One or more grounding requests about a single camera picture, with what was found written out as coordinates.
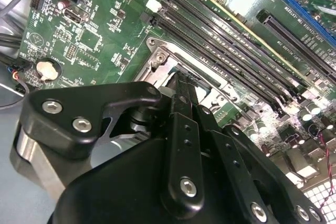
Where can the metal socket cover frame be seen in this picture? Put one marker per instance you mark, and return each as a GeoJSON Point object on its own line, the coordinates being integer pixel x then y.
{"type": "Point", "coordinates": [152, 73]}

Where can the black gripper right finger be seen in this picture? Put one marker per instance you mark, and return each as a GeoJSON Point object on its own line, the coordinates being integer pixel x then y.
{"type": "Point", "coordinates": [228, 150]}

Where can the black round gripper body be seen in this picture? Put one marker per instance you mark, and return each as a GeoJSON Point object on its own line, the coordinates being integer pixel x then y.
{"type": "Point", "coordinates": [118, 195]}

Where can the thin metal locking lever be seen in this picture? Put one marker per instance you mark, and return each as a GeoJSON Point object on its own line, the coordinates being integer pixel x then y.
{"type": "Point", "coordinates": [168, 41]}

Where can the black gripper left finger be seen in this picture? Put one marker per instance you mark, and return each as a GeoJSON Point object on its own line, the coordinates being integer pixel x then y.
{"type": "Point", "coordinates": [65, 113]}

